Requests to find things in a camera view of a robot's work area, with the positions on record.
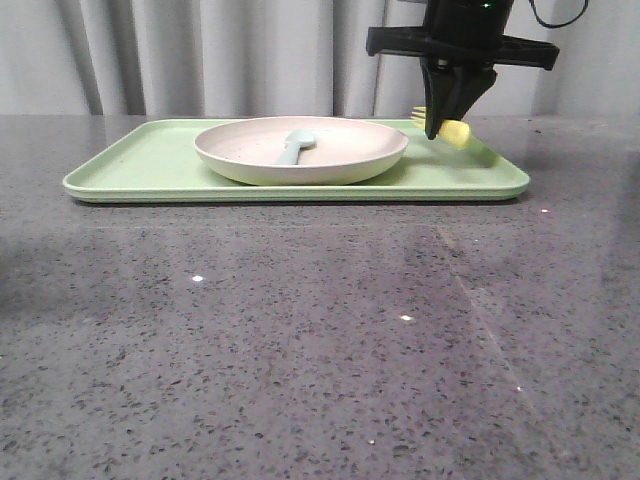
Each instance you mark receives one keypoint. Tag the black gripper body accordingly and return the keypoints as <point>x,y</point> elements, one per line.
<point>458,33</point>

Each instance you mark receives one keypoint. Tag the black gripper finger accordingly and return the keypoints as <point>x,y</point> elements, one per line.
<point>469,84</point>
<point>442,85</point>

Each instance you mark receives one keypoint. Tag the yellow plastic fork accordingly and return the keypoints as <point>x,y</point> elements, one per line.
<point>455,133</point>

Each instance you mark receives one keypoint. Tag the cream round plate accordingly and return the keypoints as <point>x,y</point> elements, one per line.
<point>346,150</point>

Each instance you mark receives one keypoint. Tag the light blue plastic spoon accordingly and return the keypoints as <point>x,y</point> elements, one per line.
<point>295,142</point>

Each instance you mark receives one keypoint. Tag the light green plastic tray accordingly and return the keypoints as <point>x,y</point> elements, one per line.
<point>157,163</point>

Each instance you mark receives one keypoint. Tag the grey pleated curtain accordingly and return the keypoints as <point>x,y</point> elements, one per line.
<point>259,58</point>

